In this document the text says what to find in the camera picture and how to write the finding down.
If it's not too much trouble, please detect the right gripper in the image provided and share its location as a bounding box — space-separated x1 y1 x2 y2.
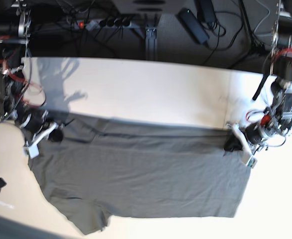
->
18 111 63 146

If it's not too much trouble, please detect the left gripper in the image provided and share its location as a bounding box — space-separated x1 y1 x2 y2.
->
224 120 286 155

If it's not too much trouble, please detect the grey-green T-shirt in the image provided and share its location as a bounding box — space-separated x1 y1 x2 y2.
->
28 115 251 235

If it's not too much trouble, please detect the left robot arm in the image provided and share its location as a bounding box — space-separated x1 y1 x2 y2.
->
224 0 292 155

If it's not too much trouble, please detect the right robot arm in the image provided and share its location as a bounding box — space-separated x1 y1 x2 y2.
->
0 0 64 148

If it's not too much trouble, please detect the grey power strip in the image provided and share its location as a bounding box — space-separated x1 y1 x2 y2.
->
72 17 133 31

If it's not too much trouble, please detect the black power adapter brick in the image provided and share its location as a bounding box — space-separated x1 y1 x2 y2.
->
177 8 209 44

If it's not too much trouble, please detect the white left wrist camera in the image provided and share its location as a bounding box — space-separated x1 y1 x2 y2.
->
242 152 257 168

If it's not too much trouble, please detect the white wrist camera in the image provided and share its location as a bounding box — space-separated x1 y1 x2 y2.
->
23 145 39 159
242 152 257 168

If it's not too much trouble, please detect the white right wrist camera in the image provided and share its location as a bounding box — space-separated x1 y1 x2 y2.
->
23 145 39 159

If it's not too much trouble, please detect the aluminium profile post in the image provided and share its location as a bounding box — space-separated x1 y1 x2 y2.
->
144 13 158 61

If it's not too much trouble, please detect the white cable on floor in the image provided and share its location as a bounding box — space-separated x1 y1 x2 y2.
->
254 0 273 34

